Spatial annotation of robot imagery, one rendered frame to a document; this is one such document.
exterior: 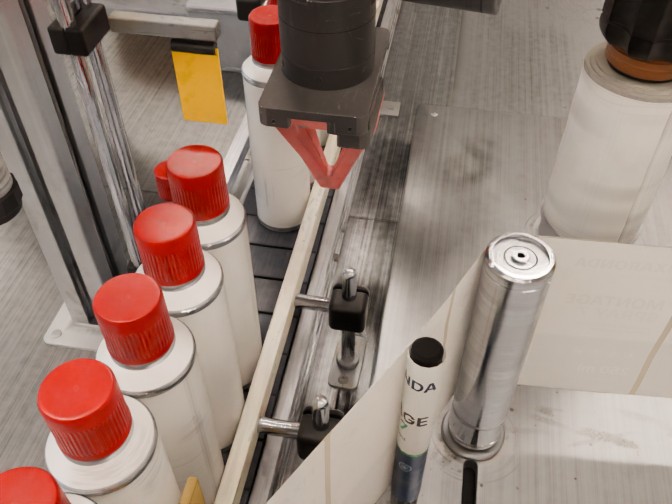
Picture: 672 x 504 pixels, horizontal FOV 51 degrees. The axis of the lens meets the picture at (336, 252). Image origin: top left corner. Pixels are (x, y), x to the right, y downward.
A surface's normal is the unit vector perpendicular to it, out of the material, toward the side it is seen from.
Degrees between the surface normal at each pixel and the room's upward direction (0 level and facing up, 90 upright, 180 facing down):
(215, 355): 90
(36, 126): 90
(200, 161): 3
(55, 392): 2
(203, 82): 90
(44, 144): 90
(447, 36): 0
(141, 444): 42
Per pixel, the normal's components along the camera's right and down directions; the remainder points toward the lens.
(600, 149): -0.64, 0.57
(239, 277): 0.80, 0.43
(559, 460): 0.00, -0.70
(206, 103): -0.18, 0.71
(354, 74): 0.53, 0.62
